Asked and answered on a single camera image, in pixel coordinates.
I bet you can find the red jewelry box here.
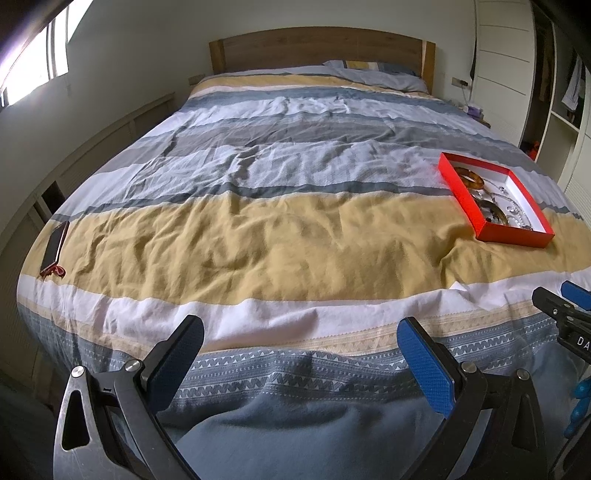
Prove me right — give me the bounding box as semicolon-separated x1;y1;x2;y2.
438;152;555;249

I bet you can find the window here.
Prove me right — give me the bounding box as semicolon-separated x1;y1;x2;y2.
0;0;84;109

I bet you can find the wooden headboard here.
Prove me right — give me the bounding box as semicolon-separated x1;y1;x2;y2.
209;28;437;95

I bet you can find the person's right hand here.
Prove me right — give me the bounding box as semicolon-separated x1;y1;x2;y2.
561;367;591;439

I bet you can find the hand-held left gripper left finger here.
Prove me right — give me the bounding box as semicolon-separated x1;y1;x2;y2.
53;315;206;480

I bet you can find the amber bangle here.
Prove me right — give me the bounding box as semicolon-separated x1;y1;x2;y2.
455;168;488;190

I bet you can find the blue-grey bed sheet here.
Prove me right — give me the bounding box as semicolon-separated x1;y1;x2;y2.
115;351;573;480

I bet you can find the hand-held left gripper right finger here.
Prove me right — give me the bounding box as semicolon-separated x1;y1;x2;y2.
397;316;548;480

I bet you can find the silver chain necklace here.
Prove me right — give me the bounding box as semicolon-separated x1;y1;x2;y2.
501;200;537;232

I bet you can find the hanging white garment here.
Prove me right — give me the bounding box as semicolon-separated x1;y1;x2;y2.
561;58;585;112

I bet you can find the black smartphone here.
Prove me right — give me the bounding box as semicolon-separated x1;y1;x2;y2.
40;220;71;275

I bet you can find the striped duvet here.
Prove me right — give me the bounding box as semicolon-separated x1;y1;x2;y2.
16;65;591;480

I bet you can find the striped pillow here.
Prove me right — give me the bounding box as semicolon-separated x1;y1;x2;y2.
322;59;429;92

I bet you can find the wide gold bangle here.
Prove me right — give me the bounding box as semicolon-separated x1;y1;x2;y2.
480;196;511;227

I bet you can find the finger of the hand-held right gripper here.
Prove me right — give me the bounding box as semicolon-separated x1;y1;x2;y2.
532;287;591;325
561;281;591;311

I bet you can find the white wardrobe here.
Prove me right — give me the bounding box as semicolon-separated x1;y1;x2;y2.
471;0;591;241

